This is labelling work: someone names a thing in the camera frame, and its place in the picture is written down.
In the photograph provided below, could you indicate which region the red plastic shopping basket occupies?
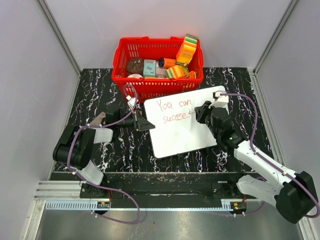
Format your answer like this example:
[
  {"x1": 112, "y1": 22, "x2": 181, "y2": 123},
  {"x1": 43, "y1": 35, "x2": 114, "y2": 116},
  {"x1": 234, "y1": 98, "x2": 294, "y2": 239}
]
[{"x1": 111, "y1": 36, "x2": 205, "y2": 102}]

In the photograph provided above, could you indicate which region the brown round scrubber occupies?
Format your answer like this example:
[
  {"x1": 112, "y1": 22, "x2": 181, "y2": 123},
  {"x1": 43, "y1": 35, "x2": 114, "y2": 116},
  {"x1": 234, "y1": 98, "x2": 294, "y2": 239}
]
[{"x1": 126, "y1": 58, "x2": 144, "y2": 75}]

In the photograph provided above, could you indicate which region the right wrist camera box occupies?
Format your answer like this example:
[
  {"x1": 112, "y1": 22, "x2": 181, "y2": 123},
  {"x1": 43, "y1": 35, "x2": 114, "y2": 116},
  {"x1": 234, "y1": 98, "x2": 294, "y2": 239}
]
[{"x1": 209, "y1": 90, "x2": 229, "y2": 108}]

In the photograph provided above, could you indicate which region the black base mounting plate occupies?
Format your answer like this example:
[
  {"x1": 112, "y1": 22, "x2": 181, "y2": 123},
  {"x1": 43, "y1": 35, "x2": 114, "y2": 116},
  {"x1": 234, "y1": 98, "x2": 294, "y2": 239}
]
[{"x1": 79, "y1": 172, "x2": 244, "y2": 210}]

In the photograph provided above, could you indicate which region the tall orange sponge pack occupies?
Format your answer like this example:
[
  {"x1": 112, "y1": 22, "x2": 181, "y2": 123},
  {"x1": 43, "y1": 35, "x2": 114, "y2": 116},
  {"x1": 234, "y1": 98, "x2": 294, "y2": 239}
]
[{"x1": 176, "y1": 34, "x2": 199, "y2": 66}]

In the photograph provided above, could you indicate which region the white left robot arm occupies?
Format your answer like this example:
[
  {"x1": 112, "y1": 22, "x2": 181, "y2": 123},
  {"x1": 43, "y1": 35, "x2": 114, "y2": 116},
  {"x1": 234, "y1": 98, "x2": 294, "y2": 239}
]
[{"x1": 52, "y1": 109, "x2": 155, "y2": 198}]

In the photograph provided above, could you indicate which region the orange tube bottle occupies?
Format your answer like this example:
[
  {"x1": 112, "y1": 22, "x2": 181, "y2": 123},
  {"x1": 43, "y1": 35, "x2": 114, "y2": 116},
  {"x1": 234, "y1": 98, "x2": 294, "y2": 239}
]
[{"x1": 158, "y1": 57, "x2": 177, "y2": 69}]

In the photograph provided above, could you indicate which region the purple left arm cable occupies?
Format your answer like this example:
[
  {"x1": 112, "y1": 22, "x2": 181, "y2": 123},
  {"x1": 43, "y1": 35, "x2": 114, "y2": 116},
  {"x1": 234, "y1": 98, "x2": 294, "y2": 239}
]
[{"x1": 66, "y1": 83, "x2": 142, "y2": 225}]

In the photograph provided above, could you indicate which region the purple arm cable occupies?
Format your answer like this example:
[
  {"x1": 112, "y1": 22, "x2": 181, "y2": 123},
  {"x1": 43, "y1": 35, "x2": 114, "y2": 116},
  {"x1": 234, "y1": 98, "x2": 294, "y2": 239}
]
[
  {"x1": 219, "y1": 92, "x2": 320, "y2": 218},
  {"x1": 66, "y1": 83, "x2": 142, "y2": 225}
]

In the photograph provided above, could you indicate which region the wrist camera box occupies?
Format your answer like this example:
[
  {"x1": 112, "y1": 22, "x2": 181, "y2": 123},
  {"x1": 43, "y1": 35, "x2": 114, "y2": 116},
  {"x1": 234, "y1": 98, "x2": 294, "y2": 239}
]
[
  {"x1": 126, "y1": 95, "x2": 138, "y2": 110},
  {"x1": 209, "y1": 90, "x2": 229, "y2": 108}
]

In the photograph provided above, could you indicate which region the light blue sponge box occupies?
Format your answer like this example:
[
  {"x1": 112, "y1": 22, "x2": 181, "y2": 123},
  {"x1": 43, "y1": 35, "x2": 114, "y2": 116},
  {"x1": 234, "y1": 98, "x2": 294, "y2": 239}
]
[{"x1": 142, "y1": 59, "x2": 157, "y2": 78}]

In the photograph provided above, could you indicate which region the white whiteboard with dark frame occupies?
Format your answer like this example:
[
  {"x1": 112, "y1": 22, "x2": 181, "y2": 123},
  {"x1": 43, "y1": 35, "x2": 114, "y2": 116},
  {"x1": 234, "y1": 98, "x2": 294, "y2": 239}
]
[{"x1": 144, "y1": 85, "x2": 226, "y2": 159}]

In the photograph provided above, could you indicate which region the white cable duct rail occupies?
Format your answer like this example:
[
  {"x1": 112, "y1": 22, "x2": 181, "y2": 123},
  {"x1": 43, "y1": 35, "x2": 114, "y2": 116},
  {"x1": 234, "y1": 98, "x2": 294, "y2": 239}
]
[{"x1": 45, "y1": 200, "x2": 110, "y2": 211}]

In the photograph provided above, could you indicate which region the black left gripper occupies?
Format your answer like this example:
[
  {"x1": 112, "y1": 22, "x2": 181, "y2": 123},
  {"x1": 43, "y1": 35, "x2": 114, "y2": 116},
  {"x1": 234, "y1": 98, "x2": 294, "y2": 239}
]
[{"x1": 116, "y1": 109, "x2": 155, "y2": 132}]

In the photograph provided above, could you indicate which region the small beige eraser box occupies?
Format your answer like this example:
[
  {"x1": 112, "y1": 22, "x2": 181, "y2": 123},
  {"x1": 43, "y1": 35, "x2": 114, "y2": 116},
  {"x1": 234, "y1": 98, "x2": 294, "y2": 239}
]
[{"x1": 89, "y1": 112, "x2": 106, "y2": 126}]

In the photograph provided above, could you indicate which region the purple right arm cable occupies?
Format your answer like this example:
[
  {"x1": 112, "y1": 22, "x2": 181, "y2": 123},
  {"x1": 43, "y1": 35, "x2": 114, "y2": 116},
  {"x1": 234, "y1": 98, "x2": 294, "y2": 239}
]
[{"x1": 219, "y1": 92, "x2": 320, "y2": 218}]

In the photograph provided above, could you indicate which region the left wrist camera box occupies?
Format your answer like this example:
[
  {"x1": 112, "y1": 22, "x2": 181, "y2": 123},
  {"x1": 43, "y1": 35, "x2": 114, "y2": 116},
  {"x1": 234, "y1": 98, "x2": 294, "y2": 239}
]
[{"x1": 126, "y1": 95, "x2": 138, "y2": 110}]

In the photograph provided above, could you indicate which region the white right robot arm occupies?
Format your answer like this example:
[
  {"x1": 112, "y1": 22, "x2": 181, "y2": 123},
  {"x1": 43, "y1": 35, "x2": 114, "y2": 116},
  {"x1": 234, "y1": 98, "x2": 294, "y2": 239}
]
[{"x1": 194, "y1": 101, "x2": 320, "y2": 224}]

